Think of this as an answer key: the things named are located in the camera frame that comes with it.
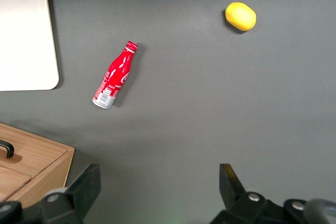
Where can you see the yellow lemon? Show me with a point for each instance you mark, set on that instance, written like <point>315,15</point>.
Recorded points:
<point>240,16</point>

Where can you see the beige rectangular tray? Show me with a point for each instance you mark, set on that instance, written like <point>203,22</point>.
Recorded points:
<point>23,37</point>

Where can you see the wooden drawer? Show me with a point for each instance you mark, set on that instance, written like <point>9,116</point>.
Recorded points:
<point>39,150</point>
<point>10,182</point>

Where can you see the upper wooden drawer front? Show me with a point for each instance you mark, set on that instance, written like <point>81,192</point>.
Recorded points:
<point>10,182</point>

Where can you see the wooden drawer cabinet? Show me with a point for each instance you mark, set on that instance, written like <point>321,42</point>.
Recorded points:
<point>52,171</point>

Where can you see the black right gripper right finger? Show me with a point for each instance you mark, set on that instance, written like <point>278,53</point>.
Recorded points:
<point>236,203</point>

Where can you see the lower wooden drawer front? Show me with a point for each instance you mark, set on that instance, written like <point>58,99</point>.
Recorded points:
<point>39,150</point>

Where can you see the red coke bottle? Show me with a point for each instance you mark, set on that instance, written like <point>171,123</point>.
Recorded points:
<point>115,74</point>

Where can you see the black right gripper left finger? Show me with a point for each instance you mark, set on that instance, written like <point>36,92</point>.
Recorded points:
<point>78,197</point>

